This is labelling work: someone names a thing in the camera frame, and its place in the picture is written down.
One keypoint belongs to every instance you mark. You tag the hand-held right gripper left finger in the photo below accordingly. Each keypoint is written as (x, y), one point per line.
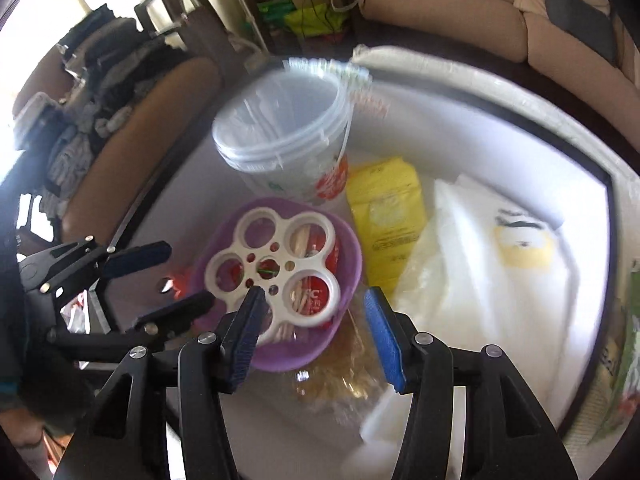
(247, 332)

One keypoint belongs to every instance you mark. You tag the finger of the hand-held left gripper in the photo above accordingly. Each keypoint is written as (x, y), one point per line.
(140, 257)
(177, 310)

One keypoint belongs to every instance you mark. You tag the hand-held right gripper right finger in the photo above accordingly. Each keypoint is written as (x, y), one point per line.
(382, 337)

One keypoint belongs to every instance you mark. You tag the purple plastic bowl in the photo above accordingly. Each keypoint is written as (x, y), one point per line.
(345, 270)

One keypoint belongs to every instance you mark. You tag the dark grey storage box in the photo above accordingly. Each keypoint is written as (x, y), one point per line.
(500, 160)

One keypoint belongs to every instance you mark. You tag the green snack bag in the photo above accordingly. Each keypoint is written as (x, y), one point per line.
(620, 375)

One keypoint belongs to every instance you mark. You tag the clear bag of golden snacks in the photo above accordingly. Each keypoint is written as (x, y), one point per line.
(340, 375)

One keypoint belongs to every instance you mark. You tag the red sauce packet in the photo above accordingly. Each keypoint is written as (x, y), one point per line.
(325, 247)
(320, 297)

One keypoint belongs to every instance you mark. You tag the white plastic bag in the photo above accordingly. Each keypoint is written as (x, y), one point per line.
(480, 285)

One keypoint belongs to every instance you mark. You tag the yellow packet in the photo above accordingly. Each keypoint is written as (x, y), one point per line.
(387, 220)

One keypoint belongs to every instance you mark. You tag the brown padded chair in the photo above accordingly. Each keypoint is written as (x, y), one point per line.
(150, 125)

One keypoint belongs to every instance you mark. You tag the pile of dark clothes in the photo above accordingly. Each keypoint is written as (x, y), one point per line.
(105, 90)

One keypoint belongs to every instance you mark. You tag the clear plastic bucket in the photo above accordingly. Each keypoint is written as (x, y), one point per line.
(285, 130)

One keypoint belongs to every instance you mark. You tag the dark wooden chair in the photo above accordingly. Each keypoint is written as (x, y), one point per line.
(165, 7)

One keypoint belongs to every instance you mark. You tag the green plastic bag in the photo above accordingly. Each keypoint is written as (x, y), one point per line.
(275, 11)

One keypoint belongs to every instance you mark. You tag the yellow-green plastic bag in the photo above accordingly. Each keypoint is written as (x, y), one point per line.
(317, 22)

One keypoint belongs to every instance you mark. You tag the brown sofa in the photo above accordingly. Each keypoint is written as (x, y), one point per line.
(450, 15)

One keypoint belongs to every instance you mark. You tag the dark grey cushion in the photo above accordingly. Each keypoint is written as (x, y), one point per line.
(582, 20)

